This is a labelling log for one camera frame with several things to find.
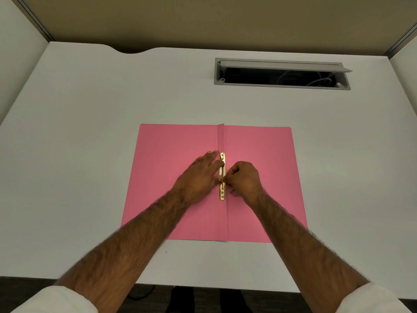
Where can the white right sleeve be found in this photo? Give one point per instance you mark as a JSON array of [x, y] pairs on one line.
[[371, 299]]

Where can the gold metal file fastener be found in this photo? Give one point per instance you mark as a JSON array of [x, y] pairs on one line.
[[222, 193]]

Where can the black right shoe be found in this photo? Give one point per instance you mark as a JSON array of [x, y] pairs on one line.
[[234, 303]]

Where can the person's left fingers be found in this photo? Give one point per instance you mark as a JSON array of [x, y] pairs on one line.
[[213, 166]]

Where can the black shoe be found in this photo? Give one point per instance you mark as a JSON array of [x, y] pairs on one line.
[[180, 301], [234, 303]]

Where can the black left shoe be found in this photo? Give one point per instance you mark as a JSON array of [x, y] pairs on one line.
[[180, 301]]

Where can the person's left forearm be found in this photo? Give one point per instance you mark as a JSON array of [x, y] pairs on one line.
[[130, 244]]

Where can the person's right fingers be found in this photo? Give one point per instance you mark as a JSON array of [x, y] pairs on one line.
[[230, 179]]

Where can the person's right forearm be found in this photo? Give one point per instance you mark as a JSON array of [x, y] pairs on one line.
[[303, 254]]

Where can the white left sleeve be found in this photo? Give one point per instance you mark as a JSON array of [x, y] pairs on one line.
[[55, 301]]

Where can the white sleeve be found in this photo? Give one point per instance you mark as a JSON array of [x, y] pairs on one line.
[[55, 301], [371, 299]]

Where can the pink paper file folder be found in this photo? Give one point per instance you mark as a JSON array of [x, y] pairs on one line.
[[163, 166]]

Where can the person's right hand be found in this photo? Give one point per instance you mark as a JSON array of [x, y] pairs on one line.
[[246, 182]]

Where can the person's left hand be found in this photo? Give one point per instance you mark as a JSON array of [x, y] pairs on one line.
[[195, 179]]

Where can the grey metal partition post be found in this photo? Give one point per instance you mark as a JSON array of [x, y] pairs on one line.
[[34, 20], [402, 40]]

